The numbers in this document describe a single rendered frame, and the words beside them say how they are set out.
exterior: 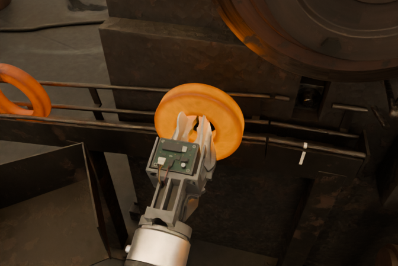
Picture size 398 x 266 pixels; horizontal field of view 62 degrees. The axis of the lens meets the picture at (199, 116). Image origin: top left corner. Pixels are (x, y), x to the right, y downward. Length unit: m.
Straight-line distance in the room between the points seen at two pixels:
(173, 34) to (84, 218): 0.42
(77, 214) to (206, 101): 0.39
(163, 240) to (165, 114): 0.22
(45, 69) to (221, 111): 1.93
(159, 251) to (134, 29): 0.49
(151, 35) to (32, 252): 0.49
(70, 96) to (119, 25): 1.32
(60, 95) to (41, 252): 1.45
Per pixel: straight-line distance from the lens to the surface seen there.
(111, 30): 0.77
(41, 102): 0.91
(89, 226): 0.73
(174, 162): 0.44
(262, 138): 0.71
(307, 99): 0.78
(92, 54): 2.41
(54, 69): 2.34
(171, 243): 0.43
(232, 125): 0.54
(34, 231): 0.78
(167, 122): 0.56
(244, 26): 0.56
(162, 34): 0.73
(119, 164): 1.62
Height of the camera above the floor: 1.22
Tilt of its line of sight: 43 degrees down
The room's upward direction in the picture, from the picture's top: straight up
